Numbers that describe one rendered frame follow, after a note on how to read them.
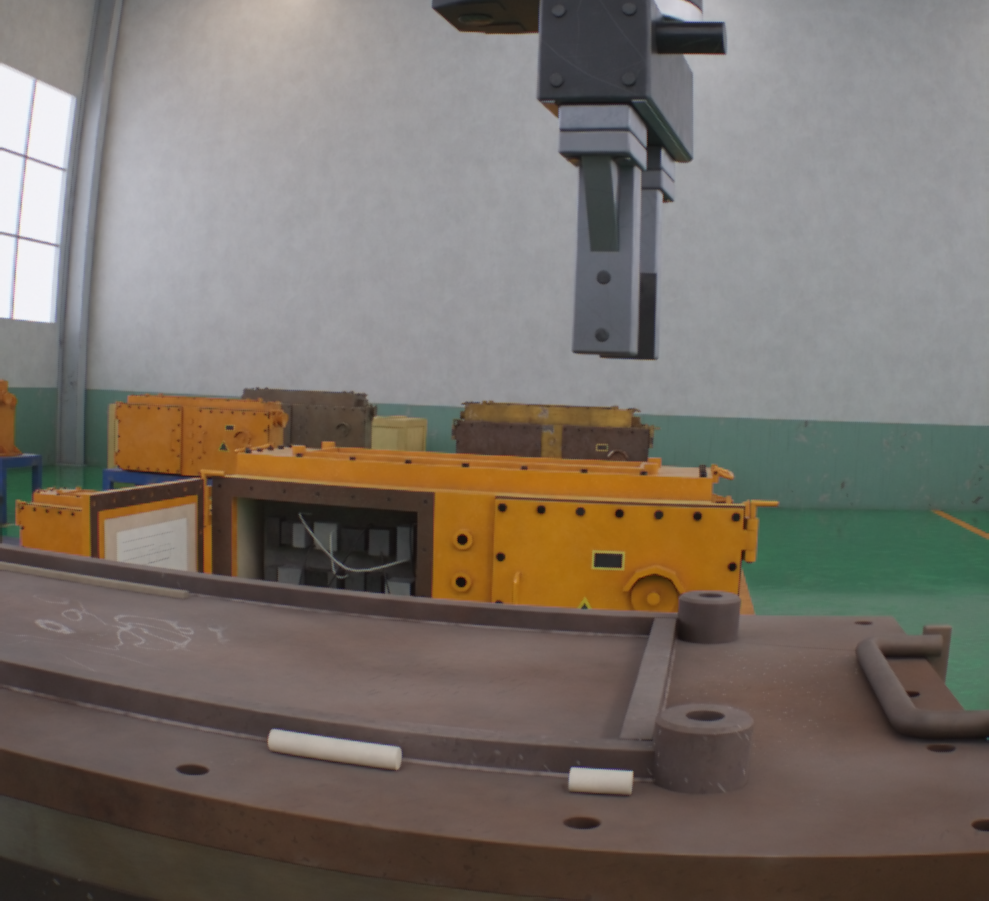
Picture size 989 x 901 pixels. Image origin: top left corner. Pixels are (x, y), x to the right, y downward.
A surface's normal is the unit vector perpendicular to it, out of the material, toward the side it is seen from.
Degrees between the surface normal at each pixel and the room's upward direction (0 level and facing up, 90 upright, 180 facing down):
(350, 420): 90
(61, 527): 90
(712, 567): 90
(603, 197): 120
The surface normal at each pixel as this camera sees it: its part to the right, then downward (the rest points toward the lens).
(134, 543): 0.98, 0.04
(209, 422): -0.14, -0.01
